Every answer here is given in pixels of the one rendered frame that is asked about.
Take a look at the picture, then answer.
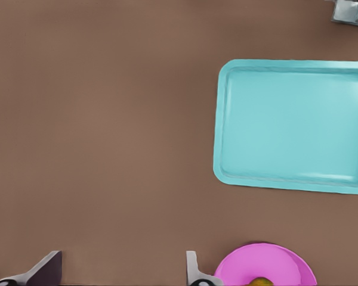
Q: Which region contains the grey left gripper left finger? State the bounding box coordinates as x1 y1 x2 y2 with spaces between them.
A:
0 250 63 286

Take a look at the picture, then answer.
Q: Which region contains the silver frame post foot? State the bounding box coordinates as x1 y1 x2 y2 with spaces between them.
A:
330 0 358 28

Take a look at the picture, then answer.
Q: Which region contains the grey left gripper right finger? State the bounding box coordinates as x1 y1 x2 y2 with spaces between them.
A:
186 250 224 286

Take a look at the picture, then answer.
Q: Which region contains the pink round plate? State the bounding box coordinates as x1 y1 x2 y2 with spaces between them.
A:
213 243 317 286

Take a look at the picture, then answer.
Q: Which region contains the orange fruit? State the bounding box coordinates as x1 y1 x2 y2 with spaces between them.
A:
248 276 274 286

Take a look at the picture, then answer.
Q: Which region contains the turquoise rectangular tray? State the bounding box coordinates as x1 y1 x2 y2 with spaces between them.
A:
212 58 358 195

